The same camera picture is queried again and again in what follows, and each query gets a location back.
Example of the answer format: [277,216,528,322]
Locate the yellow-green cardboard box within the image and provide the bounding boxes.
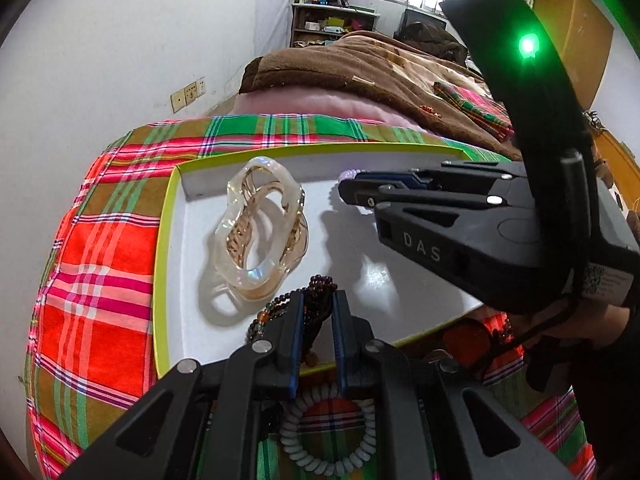
[152,142,501,378]

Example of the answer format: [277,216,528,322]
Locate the folded plaid cloth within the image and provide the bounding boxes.
[432,80,516,142]

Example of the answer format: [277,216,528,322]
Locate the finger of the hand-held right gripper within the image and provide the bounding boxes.
[357,160,529,189]
[338,180,506,286]

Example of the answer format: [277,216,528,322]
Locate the black television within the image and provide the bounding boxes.
[397,7,448,36]

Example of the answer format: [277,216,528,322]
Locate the dark bead bracelet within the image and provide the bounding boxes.
[246,275,341,361]

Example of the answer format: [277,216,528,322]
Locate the brown fleece blanket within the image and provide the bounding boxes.
[239,30,526,161]

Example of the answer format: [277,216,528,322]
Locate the red green plaid blanket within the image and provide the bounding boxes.
[20,114,601,480]

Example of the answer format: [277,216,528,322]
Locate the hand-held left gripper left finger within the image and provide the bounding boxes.
[60,290,306,480]

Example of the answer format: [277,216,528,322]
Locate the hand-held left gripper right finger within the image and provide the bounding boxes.
[332,290,576,480]

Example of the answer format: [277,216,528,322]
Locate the clear beige hair claw clip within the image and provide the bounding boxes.
[199,156,310,317]

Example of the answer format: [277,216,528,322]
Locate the wooden wardrobe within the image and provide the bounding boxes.
[532,0,616,111]

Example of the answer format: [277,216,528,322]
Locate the dark brown garment pile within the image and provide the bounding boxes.
[400,22,468,61]

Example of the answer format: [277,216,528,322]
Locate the white bead bracelet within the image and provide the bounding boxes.
[279,382,377,477]

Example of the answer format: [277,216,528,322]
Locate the white storage shelf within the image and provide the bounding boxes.
[290,2,378,48]

